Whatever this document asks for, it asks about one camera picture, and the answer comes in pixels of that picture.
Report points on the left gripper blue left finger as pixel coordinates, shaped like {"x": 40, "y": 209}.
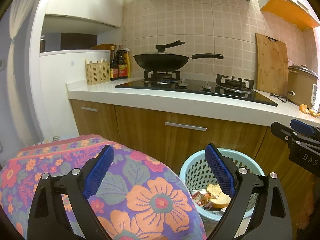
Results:
{"x": 48, "y": 218}

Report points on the dark vinegar bottle red label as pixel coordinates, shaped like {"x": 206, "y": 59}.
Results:
{"x": 122, "y": 62}

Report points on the orange snack bag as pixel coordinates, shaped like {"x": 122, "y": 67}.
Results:
{"x": 202, "y": 199}

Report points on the floral tablecloth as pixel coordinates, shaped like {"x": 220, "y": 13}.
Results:
{"x": 139, "y": 198}

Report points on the beige rice cooker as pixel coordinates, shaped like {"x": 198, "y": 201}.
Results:
{"x": 303, "y": 83}

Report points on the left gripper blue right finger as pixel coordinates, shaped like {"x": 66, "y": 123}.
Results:
{"x": 270, "y": 218}

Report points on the orange peel pieces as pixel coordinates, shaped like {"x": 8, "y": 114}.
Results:
{"x": 306, "y": 110}

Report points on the light blue perforated trash basket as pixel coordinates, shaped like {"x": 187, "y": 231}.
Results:
{"x": 196, "y": 175}

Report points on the bread piece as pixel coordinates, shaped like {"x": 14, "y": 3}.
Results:
{"x": 218, "y": 199}

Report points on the black wok with handle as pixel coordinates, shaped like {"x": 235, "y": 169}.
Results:
{"x": 161, "y": 61}

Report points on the orange wall cabinet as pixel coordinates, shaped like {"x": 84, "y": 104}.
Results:
{"x": 297, "y": 12}

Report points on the beige utensil basket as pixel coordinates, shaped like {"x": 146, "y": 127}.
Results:
{"x": 98, "y": 72}

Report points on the black glass gas stove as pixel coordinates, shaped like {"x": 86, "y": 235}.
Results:
{"x": 223, "y": 86}

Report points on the wooden cutting board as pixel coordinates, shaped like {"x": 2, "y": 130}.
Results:
{"x": 272, "y": 65}

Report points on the dark soy sauce bottle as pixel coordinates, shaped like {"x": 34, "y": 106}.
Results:
{"x": 114, "y": 69}

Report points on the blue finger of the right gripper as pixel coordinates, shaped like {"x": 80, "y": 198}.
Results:
{"x": 286, "y": 133}
{"x": 305, "y": 129}

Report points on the white curtain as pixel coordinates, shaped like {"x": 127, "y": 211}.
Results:
{"x": 18, "y": 12}

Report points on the yellow oil bottle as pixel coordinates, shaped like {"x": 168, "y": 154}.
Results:
{"x": 128, "y": 64}

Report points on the wooden base cabinets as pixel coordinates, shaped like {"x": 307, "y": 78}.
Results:
{"x": 171, "y": 138}

